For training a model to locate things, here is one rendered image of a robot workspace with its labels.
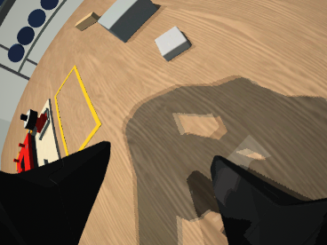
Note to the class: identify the small tan wooden block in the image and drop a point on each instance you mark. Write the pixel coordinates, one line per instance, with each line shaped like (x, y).
(87, 21)

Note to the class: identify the black wheel with grey rim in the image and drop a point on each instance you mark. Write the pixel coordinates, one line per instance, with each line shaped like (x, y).
(30, 123)

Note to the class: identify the yellow rectangular outline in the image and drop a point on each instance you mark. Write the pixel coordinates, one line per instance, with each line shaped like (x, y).
(98, 124)

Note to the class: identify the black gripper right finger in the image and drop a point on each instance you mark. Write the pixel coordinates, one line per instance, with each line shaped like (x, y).
(255, 213)

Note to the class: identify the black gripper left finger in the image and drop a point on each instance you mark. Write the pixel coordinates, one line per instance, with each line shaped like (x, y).
(50, 204)

